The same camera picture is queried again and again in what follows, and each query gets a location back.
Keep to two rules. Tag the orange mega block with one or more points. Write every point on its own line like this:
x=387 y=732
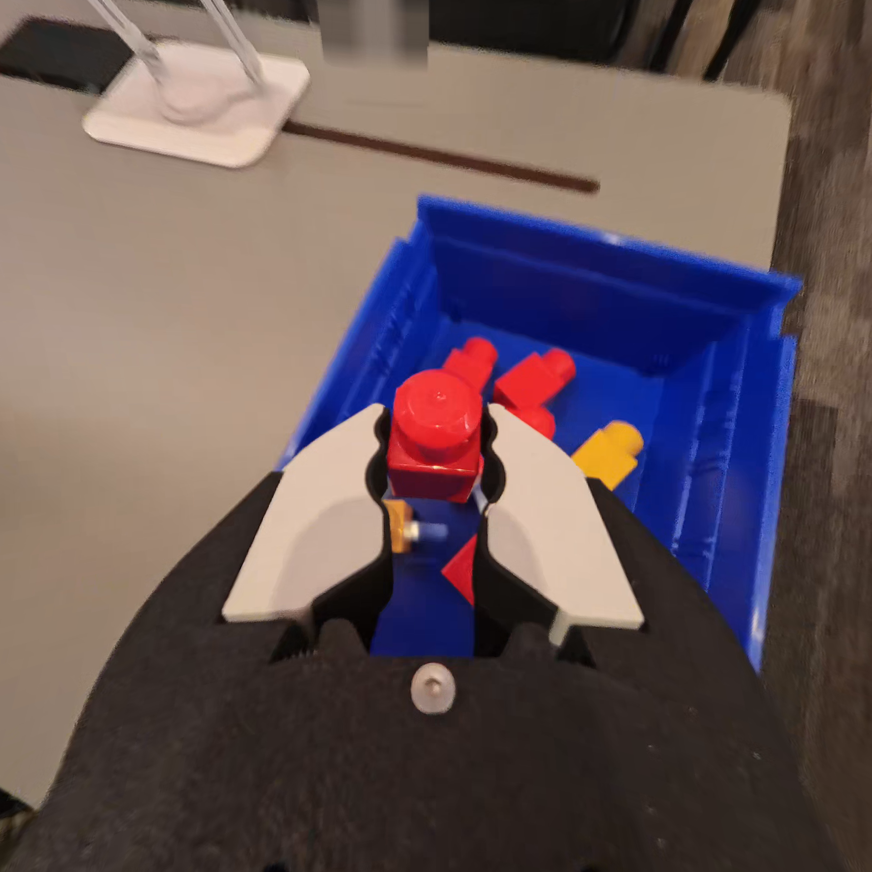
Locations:
x=398 y=524
x=610 y=453

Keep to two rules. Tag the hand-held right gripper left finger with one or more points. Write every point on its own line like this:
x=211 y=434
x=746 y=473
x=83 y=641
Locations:
x=306 y=538

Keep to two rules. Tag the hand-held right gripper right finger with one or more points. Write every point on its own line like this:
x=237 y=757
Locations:
x=558 y=545

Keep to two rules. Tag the blue plastic bin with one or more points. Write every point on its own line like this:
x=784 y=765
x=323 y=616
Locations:
x=579 y=286

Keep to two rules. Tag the white document holder stand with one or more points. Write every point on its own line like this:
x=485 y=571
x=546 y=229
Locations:
x=204 y=136

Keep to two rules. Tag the black office chair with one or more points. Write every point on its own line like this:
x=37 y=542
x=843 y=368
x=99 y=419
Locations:
x=531 y=27

